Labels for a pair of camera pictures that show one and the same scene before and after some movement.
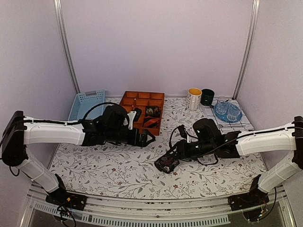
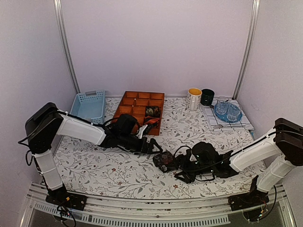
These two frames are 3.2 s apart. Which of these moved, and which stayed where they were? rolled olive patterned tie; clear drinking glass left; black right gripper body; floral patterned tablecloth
Moved: black right gripper body
Stayed: floral patterned tablecloth; rolled olive patterned tie; clear drinking glass left
